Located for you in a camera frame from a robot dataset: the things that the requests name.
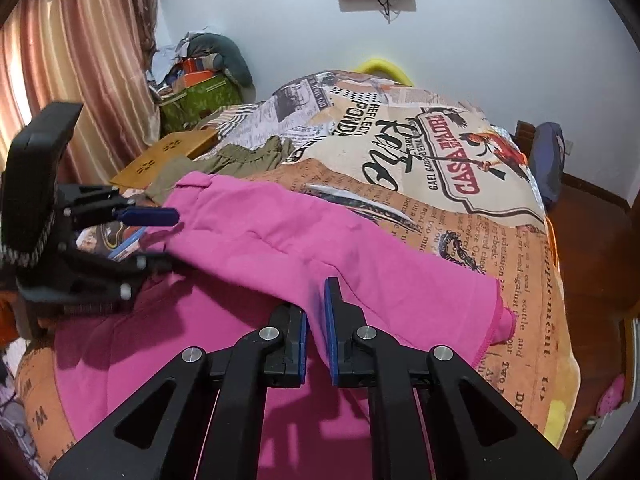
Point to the dark wooden bedpost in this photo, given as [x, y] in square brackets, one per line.
[525, 135]

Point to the orange box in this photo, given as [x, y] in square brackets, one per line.
[197, 77]

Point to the pink slipper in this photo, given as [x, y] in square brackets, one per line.
[610, 395]

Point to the green patterned storage bag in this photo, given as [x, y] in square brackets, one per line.
[200, 102]

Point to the olive green pants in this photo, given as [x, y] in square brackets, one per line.
[240, 157]

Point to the wooden lap table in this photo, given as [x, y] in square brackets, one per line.
[170, 152]

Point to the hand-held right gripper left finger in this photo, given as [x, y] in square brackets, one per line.
[302, 342]

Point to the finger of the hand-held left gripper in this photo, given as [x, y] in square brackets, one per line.
[150, 216]
[142, 263]

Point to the pink pants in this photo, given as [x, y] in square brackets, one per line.
[280, 240]

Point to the printed newspaper-pattern blanket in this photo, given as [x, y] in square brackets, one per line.
[450, 210]

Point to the pale crumpled cloth pile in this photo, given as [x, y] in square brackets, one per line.
[165, 57]

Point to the striped brown curtain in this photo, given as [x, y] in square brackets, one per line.
[75, 60]

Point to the blue backpack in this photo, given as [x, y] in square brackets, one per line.
[547, 160]

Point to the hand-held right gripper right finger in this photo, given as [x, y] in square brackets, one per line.
[330, 335]

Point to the yellow foam tube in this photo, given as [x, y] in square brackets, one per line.
[380, 64]

